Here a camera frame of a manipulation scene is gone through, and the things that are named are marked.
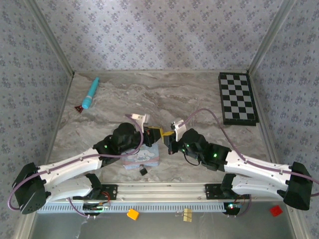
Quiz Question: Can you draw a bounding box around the tan binder clip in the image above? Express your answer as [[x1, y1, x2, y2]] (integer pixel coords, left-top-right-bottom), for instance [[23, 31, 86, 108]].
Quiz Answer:
[[175, 208, 193, 222]]

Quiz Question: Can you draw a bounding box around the grey slotted cable duct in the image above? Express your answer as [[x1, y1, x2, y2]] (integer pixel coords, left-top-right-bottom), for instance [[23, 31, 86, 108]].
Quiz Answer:
[[37, 200, 250, 214]]

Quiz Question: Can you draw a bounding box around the black grey checkerboard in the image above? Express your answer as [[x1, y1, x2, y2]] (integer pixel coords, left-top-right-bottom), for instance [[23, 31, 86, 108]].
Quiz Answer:
[[218, 72, 260, 127]]

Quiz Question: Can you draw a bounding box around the turquoise plastic pen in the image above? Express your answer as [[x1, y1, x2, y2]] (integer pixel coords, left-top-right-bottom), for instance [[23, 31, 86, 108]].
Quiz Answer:
[[82, 77, 100, 110]]

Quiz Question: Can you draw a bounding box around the orange plastic block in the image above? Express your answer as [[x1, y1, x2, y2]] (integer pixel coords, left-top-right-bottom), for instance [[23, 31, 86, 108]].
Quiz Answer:
[[126, 208, 140, 221]]

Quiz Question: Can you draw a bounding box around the aluminium mounting rail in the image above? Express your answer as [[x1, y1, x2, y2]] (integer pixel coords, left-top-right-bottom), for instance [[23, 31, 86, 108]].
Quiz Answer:
[[101, 183, 226, 201]]

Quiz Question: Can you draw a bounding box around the thin black wire loop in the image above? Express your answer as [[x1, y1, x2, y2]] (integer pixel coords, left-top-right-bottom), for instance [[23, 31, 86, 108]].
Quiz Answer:
[[183, 153, 200, 166]]

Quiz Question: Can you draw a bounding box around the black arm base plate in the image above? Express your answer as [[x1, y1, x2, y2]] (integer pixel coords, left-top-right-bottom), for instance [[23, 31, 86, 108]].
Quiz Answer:
[[83, 183, 118, 200], [204, 183, 240, 200]]

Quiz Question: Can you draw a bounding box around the pastel cartoon storage box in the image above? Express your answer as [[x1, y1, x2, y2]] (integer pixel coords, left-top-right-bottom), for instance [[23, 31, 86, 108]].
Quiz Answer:
[[121, 144, 160, 170]]

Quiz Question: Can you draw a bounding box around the aluminium frame post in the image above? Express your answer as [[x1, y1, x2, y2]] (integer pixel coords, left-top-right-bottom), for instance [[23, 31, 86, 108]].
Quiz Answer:
[[26, 0, 76, 77], [247, 0, 299, 75]]

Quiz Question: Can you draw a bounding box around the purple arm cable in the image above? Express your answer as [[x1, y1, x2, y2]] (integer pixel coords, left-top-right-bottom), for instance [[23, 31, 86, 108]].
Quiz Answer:
[[181, 109, 319, 197], [7, 114, 145, 212]]

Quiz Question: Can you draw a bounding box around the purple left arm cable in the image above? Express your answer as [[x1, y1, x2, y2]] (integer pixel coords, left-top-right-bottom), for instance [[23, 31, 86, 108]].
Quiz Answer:
[[7, 114, 145, 212]]

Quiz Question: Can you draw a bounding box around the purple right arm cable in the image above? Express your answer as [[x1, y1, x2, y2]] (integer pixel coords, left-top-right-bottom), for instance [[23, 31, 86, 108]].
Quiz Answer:
[[181, 109, 319, 197]]

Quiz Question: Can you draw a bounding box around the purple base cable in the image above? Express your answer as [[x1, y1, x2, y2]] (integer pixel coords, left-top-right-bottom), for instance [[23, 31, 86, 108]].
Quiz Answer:
[[67, 197, 97, 220], [225, 195, 252, 218]]

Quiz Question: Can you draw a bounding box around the red plastic block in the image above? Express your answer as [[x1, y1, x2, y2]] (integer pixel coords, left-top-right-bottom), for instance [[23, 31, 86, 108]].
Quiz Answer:
[[269, 205, 284, 217]]

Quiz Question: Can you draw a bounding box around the small controller circuit board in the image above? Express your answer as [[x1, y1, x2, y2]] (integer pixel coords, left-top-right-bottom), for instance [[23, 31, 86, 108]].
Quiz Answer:
[[223, 202, 244, 215], [83, 203, 112, 212]]

